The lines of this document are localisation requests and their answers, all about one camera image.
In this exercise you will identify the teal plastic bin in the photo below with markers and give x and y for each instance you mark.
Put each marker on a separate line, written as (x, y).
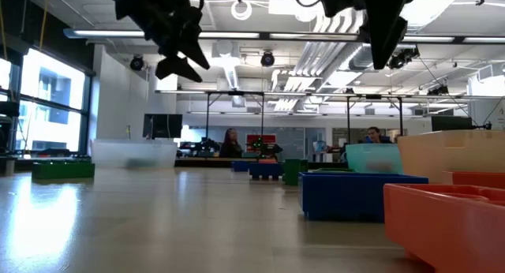
(375, 152)

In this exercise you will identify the person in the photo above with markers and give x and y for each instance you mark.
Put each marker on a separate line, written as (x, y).
(230, 144)
(375, 134)

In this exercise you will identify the black computer monitor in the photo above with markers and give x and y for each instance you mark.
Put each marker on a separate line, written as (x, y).
(451, 123)
(162, 126)

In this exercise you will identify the orange plastic bin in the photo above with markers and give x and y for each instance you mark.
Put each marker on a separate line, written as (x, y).
(446, 154)

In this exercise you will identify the silver ventilation duct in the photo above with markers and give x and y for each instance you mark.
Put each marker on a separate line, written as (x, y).
(357, 60)

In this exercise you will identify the blue plastic bin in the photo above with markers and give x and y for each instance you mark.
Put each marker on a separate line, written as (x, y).
(343, 198)

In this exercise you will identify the red toy brick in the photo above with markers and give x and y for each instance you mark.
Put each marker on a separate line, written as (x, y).
(446, 225)
(477, 179)

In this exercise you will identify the overhead light bar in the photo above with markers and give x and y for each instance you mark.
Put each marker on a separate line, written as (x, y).
(236, 35)

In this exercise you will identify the red wall sign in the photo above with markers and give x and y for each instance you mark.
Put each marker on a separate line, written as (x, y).
(252, 139)

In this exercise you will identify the black equipment stand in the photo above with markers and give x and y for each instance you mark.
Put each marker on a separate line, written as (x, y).
(6, 109)

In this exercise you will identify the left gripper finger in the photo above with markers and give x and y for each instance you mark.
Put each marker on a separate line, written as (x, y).
(173, 68)
(193, 48)

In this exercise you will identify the blue toy brick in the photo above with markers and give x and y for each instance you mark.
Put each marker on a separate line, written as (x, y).
(240, 166)
(265, 171)

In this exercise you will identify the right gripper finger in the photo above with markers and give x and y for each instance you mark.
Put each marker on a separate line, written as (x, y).
(388, 40)

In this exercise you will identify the black aluminium table frame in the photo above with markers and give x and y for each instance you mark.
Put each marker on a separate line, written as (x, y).
(205, 163)

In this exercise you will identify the clear plastic bin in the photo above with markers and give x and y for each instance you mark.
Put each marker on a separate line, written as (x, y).
(134, 150)

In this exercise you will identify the large bright window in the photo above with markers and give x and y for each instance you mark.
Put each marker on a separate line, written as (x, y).
(51, 103)

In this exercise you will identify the black ceiling spotlight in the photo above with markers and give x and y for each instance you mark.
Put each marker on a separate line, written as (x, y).
(438, 90)
(411, 54)
(137, 63)
(267, 59)

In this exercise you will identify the orange toy brick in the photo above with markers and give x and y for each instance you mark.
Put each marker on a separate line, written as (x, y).
(267, 161)

